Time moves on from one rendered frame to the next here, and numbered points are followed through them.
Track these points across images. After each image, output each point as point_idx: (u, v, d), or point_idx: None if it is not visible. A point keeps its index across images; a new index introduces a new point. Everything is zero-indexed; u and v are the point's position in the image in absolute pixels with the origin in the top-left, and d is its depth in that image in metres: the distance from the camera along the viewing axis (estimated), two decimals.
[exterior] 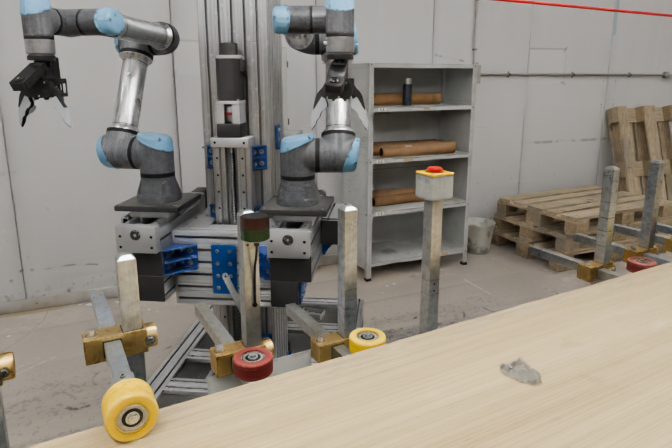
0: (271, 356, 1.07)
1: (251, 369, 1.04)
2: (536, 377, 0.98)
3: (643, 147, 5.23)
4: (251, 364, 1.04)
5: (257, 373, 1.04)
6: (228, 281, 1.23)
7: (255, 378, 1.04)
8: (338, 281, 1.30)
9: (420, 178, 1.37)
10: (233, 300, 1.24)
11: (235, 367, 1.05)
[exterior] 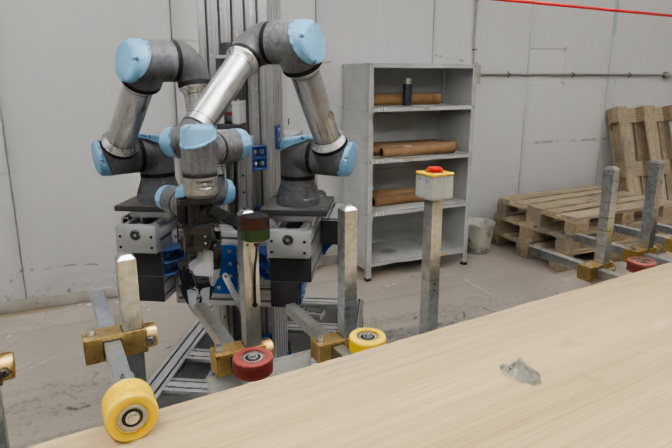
0: (271, 356, 1.07)
1: (251, 369, 1.04)
2: (536, 378, 0.98)
3: (643, 147, 5.23)
4: (251, 364, 1.04)
5: (257, 373, 1.04)
6: (228, 281, 1.23)
7: (255, 378, 1.04)
8: (338, 281, 1.30)
9: (420, 178, 1.37)
10: (233, 300, 1.24)
11: (235, 367, 1.05)
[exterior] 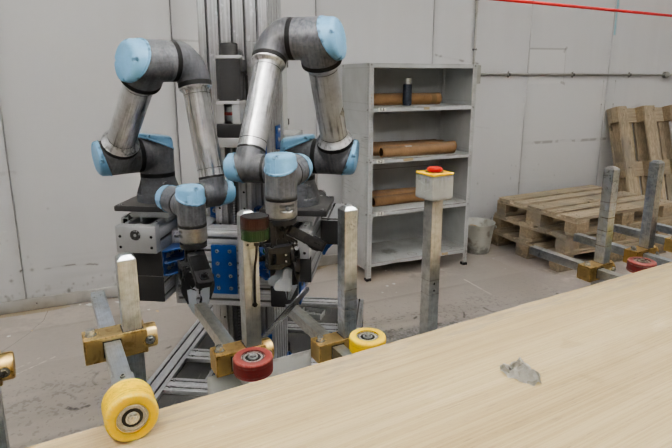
0: (271, 356, 1.07)
1: (251, 369, 1.04)
2: (536, 378, 0.98)
3: (643, 147, 5.23)
4: (251, 364, 1.04)
5: (257, 373, 1.04)
6: (303, 294, 1.34)
7: (255, 378, 1.04)
8: (338, 281, 1.30)
9: (420, 178, 1.37)
10: (289, 304, 1.31)
11: (235, 367, 1.05)
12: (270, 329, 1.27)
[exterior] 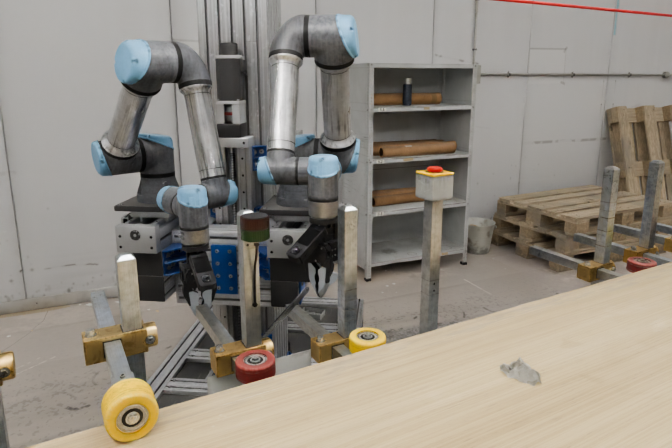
0: (273, 359, 1.06)
1: (253, 372, 1.03)
2: (536, 378, 0.98)
3: (643, 147, 5.23)
4: (253, 367, 1.03)
5: (259, 376, 1.03)
6: (303, 294, 1.34)
7: (257, 381, 1.03)
8: (338, 281, 1.30)
9: (420, 178, 1.37)
10: (289, 304, 1.31)
11: (237, 370, 1.04)
12: (270, 329, 1.27)
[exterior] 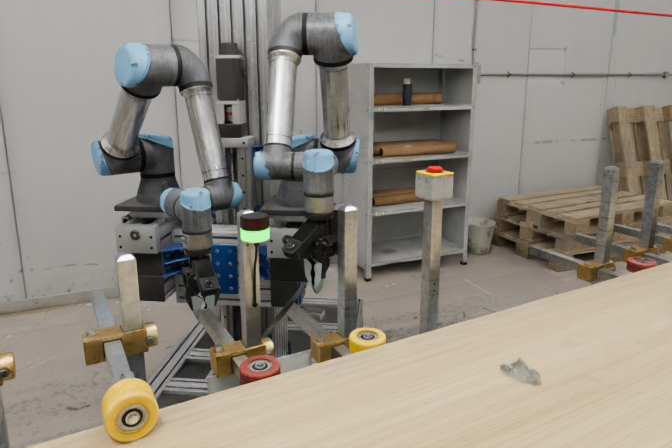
0: (279, 365, 1.04)
1: (258, 379, 1.00)
2: (536, 378, 0.98)
3: (643, 147, 5.23)
4: (258, 374, 1.01)
5: None
6: (301, 290, 1.33)
7: None
8: (338, 281, 1.30)
9: (420, 178, 1.37)
10: (287, 302, 1.31)
11: (242, 377, 1.02)
12: (269, 328, 1.27)
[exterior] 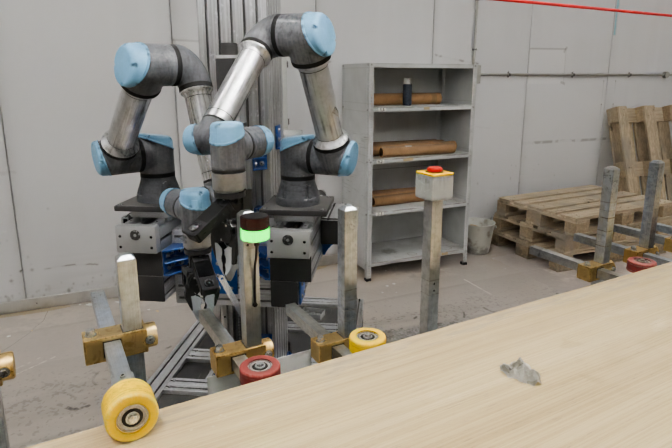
0: (279, 365, 1.04)
1: (258, 379, 1.00)
2: (536, 378, 0.98)
3: (643, 147, 5.23)
4: (258, 374, 1.01)
5: None
6: (225, 283, 1.23)
7: None
8: (338, 281, 1.30)
9: (420, 178, 1.37)
10: (231, 302, 1.23)
11: (242, 377, 1.02)
12: None
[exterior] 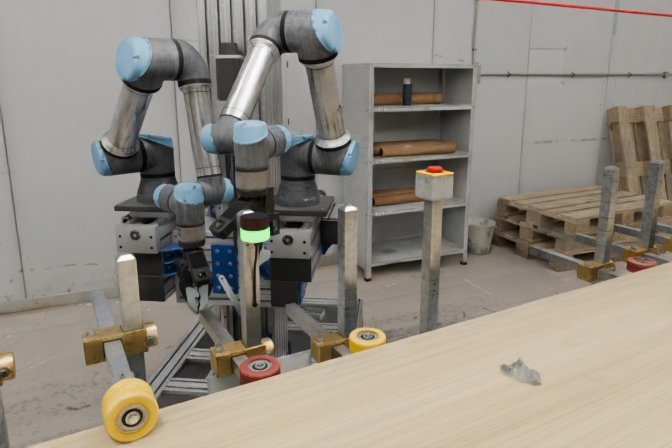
0: (279, 365, 1.04)
1: (258, 379, 1.00)
2: (536, 378, 0.98)
3: (643, 147, 5.23)
4: (258, 374, 1.01)
5: None
6: (225, 283, 1.23)
7: None
8: (338, 281, 1.30)
9: (420, 178, 1.37)
10: (231, 302, 1.23)
11: (242, 377, 1.02)
12: None
